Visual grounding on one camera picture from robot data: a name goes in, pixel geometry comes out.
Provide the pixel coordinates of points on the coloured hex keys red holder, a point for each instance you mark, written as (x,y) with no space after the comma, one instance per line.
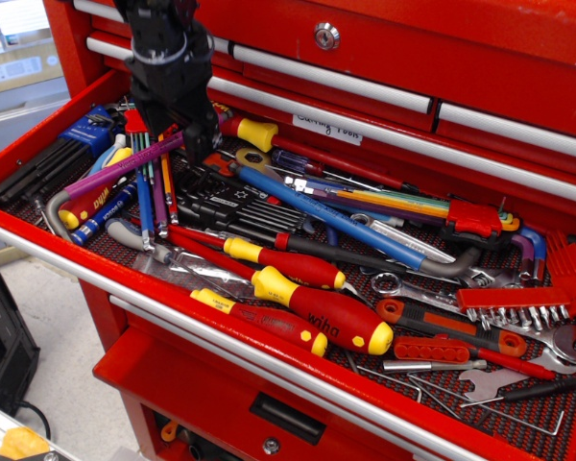
(153,210)

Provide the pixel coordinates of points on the large violet Allen key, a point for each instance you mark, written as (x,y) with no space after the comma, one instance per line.
(113,172)

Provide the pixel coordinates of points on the black Torx key set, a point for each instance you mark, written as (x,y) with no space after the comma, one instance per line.
(209,200)

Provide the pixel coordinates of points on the large red yellow Wiha screwdriver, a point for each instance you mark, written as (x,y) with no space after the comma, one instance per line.
(346,322)

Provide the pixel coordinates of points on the black box on floor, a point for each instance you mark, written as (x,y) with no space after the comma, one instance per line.
(19,353)

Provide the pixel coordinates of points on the thin silver hex key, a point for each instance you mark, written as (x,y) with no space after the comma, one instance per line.
(551,431)

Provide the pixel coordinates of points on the large blue Allen key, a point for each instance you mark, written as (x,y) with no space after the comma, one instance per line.
(341,222)

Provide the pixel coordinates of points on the blue violet short hex keys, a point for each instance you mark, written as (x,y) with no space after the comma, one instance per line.
(533,254)

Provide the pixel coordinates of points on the top red yellow screwdriver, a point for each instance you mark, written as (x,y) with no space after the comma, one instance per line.
(265,136)

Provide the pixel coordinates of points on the red holder with silver bits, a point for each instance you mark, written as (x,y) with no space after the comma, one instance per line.
(538,308)

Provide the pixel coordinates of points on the medium red yellow screwdriver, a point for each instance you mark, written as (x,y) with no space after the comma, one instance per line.
(305,269)

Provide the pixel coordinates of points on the purple clear small screwdriver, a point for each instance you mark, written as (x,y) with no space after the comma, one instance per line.
(297,163)

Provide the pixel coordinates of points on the rainbow hex keys red holder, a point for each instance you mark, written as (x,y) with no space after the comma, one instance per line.
(459,216)

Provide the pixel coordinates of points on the chest key lock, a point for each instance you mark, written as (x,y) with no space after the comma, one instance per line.
(327,36)

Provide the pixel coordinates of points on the black hex keys blue holder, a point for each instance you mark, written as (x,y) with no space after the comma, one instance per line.
(74,149)

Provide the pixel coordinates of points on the left red yellow Wiha screwdriver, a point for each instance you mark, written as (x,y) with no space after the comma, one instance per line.
(75,212)

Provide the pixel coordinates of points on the orange black tool upper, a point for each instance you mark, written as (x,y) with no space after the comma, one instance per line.
(219,163)

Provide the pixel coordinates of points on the red bit holder strip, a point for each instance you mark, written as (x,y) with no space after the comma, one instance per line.
(437,349)

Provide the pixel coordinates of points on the silver combination wrench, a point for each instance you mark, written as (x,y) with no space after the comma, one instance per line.
(560,339)

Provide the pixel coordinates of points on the blue Bosch pen tool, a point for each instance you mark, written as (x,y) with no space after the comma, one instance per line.
(94,224)

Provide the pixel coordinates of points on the red tool chest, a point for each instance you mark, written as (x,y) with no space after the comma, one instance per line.
(404,58)

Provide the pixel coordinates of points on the grey blue handled tool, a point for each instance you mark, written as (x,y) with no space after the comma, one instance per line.
(130,235)

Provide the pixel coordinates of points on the red folding key set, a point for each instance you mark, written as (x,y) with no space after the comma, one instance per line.
(561,265)

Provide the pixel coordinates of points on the thin red shaft screwdriver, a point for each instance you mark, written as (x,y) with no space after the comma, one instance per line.
(514,363)

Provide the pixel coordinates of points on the open red tool drawer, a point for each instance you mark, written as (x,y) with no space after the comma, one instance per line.
(233,385)

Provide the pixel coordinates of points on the slim red yellow screwdriver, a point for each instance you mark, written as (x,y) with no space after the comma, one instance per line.
(280,323)

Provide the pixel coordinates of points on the flat silver spanner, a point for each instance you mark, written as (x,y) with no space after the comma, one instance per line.
(486,384)

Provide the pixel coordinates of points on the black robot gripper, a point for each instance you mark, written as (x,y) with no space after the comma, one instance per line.
(171,67)

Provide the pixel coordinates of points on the white label Cutting Tools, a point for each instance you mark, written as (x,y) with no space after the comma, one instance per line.
(327,130)

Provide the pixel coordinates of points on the black precision screwdriver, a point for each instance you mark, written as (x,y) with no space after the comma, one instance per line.
(537,391)

